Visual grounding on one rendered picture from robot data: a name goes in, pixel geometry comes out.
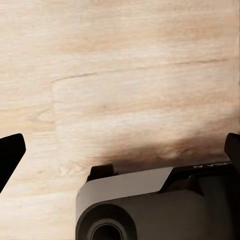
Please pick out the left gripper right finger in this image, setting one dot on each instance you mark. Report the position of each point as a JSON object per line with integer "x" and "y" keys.
{"x": 232, "y": 149}

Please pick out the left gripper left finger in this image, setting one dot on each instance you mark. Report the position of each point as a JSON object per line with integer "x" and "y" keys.
{"x": 12, "y": 149}

